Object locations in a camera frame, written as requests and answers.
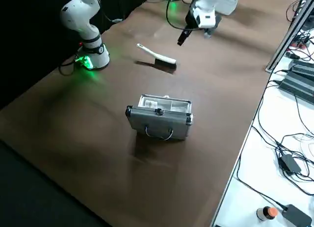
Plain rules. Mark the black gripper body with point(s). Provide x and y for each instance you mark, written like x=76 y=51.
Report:
x=191 y=19

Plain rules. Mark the white brush black bristles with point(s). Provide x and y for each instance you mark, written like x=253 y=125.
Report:
x=162 y=57

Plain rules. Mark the white trash can open lid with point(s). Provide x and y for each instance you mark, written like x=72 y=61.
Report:
x=228 y=4

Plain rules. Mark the open aluminium case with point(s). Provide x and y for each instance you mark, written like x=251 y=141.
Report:
x=159 y=122

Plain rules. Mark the black electronics box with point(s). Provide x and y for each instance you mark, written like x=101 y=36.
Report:
x=299 y=87

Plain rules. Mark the black power adapter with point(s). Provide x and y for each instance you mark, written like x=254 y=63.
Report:
x=294 y=216
x=290 y=163

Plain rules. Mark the bottle with orange cap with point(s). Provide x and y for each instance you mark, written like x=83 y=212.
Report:
x=263 y=213

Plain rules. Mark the aluminium camera post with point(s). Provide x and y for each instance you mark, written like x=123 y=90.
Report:
x=282 y=44

